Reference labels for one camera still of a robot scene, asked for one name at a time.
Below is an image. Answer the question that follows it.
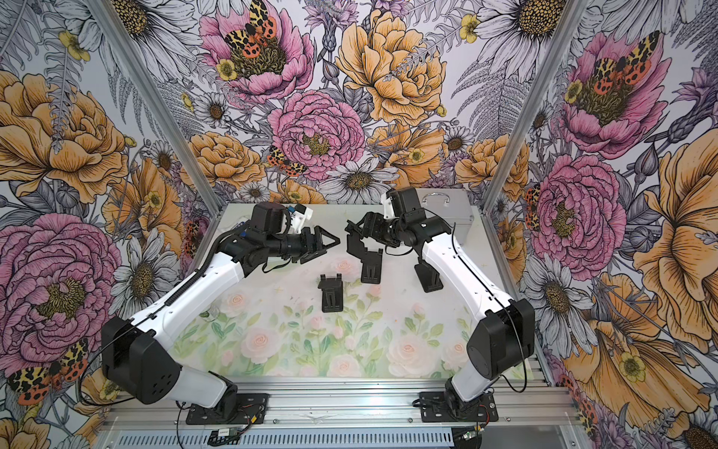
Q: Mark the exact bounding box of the aluminium front rail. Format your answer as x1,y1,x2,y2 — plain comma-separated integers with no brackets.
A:
100,377,582,432

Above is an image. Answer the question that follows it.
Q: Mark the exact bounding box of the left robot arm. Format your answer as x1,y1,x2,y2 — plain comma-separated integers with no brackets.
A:
99,202,340,424

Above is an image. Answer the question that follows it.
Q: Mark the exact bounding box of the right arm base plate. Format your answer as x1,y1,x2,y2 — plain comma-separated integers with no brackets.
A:
411,390,499,425

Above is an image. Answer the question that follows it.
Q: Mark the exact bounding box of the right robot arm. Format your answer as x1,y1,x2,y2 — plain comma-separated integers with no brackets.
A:
345,188,535,424

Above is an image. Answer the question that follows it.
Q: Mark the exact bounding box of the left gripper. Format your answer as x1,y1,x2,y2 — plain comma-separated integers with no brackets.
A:
266,225,340,264

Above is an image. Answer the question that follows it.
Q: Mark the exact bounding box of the phone stand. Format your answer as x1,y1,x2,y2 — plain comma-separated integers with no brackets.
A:
318,273,344,314
345,221,379,263
360,249,383,284
414,259,443,293

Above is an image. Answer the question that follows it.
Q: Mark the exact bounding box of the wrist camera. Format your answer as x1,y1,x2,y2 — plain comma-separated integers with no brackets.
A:
287,204,313,234
381,193,396,221

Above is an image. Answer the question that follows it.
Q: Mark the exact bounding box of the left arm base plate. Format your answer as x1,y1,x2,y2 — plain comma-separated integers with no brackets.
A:
185,393,270,426

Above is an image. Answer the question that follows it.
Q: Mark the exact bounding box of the aluminium post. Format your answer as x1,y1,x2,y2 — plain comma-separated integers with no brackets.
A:
480,0,588,216
88,1,223,218

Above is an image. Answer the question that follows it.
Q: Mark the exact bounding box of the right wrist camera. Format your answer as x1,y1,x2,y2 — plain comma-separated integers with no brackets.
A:
381,193,396,221

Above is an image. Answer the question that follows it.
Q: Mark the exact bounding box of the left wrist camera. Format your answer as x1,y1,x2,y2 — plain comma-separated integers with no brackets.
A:
287,204,313,234

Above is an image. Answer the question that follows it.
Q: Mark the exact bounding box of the small circuit board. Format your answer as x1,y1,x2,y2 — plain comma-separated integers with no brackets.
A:
207,428,245,447

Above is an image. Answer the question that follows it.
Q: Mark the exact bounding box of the right aluminium post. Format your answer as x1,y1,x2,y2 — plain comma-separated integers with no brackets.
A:
480,0,588,216

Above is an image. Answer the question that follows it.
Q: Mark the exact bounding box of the silver metal case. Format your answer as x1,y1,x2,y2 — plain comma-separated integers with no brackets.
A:
417,188,474,245

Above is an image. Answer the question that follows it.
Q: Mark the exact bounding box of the left aluminium post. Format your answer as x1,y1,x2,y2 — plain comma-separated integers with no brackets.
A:
88,1,223,218

